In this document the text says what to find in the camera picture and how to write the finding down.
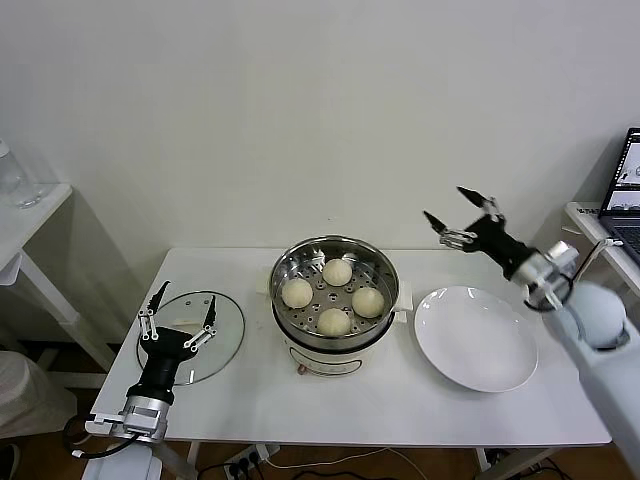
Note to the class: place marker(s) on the clear glass jar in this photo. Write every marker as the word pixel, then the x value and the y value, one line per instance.
pixel 20 180

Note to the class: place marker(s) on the white round plate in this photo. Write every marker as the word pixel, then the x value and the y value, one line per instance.
pixel 475 340

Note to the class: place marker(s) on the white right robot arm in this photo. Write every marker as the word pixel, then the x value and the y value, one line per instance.
pixel 597 315

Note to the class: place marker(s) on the beige trouser leg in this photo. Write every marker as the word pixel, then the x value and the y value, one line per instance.
pixel 25 400

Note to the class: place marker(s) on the white steamed baozi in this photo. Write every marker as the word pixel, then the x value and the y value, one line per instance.
pixel 334 321
pixel 297 292
pixel 368 301
pixel 337 272

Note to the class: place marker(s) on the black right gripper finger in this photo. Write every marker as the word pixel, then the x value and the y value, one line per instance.
pixel 437 224
pixel 477 196

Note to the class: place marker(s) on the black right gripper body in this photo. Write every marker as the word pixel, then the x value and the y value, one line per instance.
pixel 500 245

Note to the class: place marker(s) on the round glass pot lid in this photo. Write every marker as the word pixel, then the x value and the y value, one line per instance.
pixel 227 330

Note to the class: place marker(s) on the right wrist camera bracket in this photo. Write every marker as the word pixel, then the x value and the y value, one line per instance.
pixel 564 251

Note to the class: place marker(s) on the white table leg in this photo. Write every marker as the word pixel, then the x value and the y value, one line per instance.
pixel 194 460
pixel 481 459

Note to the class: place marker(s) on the white power strip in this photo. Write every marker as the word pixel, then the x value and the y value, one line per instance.
pixel 245 460

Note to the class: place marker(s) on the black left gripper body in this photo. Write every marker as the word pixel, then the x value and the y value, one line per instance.
pixel 162 360

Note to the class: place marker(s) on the black shoe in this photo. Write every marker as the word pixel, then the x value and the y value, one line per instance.
pixel 9 462

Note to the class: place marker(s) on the open dark laptop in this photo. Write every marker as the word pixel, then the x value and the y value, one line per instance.
pixel 622 230

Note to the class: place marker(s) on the stainless steel steamer basket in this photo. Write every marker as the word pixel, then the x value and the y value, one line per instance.
pixel 286 267

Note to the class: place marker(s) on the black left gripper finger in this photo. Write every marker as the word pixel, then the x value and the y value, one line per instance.
pixel 155 301
pixel 210 317

